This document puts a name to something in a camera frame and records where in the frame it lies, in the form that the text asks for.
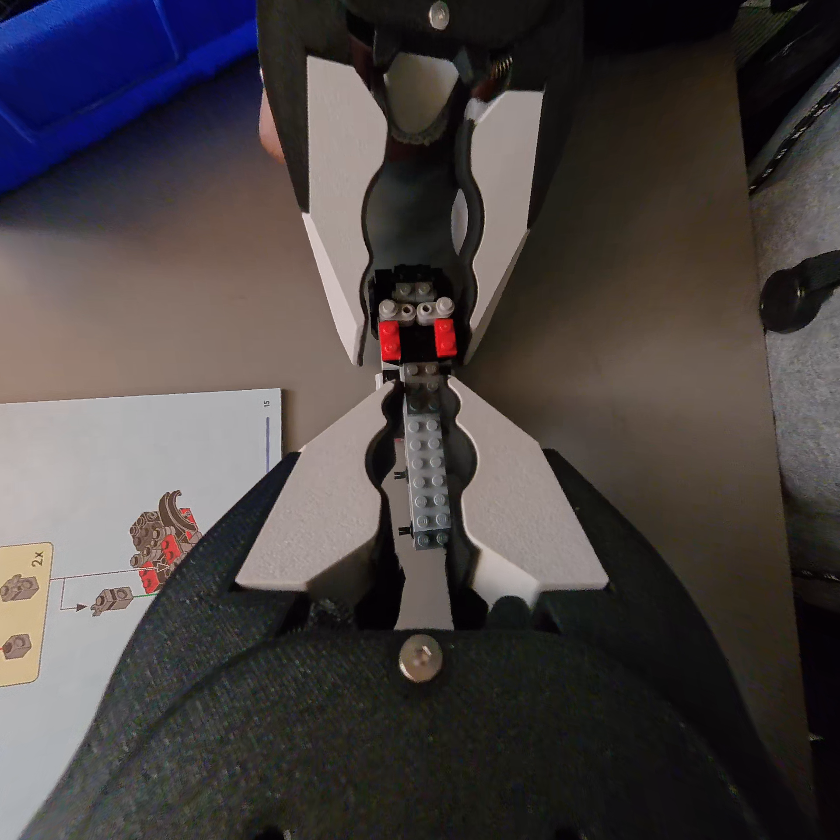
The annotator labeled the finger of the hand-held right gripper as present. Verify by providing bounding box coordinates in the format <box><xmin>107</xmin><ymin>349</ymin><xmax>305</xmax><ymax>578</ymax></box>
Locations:
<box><xmin>449</xmin><ymin>88</ymin><xmax>547</xmax><ymax>365</ymax></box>
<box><xmin>302</xmin><ymin>52</ymin><xmax>395</xmax><ymax>367</ymax></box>

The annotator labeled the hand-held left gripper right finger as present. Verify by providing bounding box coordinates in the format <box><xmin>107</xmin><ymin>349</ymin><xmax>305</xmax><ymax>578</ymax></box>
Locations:
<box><xmin>446</xmin><ymin>375</ymin><xmax>610</xmax><ymax>624</ymax></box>

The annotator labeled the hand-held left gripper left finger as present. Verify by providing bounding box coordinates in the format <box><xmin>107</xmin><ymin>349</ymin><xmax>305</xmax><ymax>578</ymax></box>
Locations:
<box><xmin>235</xmin><ymin>381</ymin><xmax>408</xmax><ymax>621</ymax></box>

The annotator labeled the grey brick model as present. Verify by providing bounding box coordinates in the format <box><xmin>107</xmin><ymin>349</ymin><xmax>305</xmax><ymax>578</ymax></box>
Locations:
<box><xmin>375</xmin><ymin>262</ymin><xmax>470</xmax><ymax>552</ymax></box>

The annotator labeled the blue plastic bin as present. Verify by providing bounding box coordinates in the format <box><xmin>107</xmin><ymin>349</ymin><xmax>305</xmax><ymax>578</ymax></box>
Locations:
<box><xmin>0</xmin><ymin>0</ymin><xmax>263</xmax><ymax>194</ymax></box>

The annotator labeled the grey desk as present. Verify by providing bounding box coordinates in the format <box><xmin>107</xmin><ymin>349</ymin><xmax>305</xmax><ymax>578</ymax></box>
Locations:
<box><xmin>0</xmin><ymin>33</ymin><xmax>818</xmax><ymax>788</ymax></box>

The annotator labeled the person's right hand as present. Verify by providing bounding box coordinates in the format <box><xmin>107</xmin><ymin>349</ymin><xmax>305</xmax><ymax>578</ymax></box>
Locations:
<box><xmin>258</xmin><ymin>85</ymin><xmax>290</xmax><ymax>165</ymax></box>

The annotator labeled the brick instruction booklet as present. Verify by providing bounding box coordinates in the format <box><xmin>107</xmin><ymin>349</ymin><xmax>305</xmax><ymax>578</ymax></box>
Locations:
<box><xmin>0</xmin><ymin>388</ymin><xmax>283</xmax><ymax>788</ymax></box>

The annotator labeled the person's grey shirt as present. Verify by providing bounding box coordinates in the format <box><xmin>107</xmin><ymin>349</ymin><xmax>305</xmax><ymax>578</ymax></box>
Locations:
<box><xmin>748</xmin><ymin>79</ymin><xmax>840</xmax><ymax>611</ymax></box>

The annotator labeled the dashed black cord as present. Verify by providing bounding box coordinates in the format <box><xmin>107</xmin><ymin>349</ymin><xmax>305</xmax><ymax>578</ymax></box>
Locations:
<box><xmin>748</xmin><ymin>85</ymin><xmax>840</xmax><ymax>194</ymax></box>

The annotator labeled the black lanyard strap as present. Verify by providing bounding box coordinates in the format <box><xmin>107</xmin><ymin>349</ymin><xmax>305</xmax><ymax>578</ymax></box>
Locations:
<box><xmin>760</xmin><ymin>249</ymin><xmax>840</xmax><ymax>336</ymax></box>

